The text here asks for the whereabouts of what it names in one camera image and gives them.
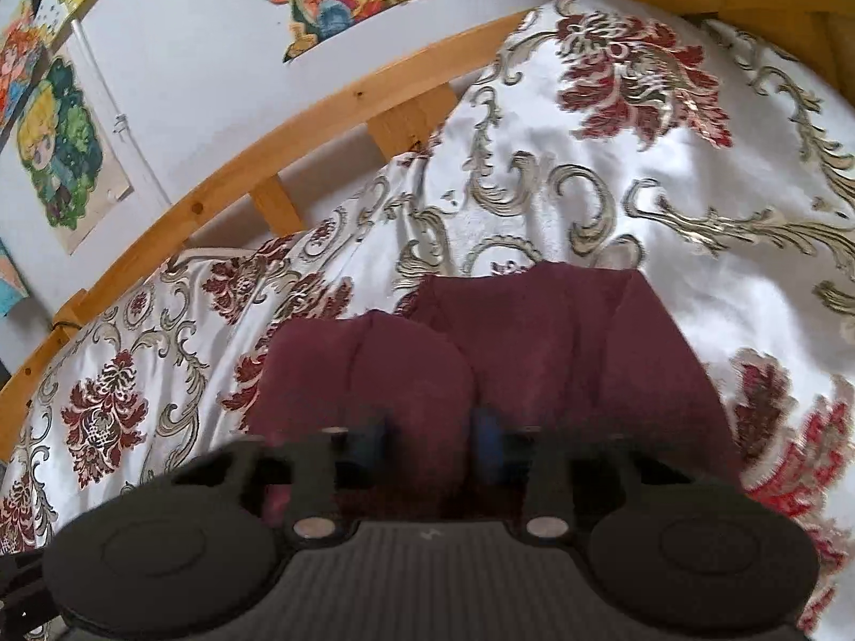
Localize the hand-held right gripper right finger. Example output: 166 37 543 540
468 406 677 546

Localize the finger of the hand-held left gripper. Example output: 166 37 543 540
0 544 56 641

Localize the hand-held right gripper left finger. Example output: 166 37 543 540
170 412 397 546

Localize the maroon long-sleeved sweater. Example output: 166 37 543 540
243 260 744 530

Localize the white floral satin blanket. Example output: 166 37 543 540
0 0 855 641

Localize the curled cartoon girl poster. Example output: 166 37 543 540
0 239 32 319

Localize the blond child cartoon poster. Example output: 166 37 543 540
16 55 135 256

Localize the orange-haired girl poster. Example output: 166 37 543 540
0 8 55 135

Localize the wooden bed frame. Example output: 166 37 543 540
0 0 855 467

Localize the white wall pipe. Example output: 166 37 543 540
69 19 172 209

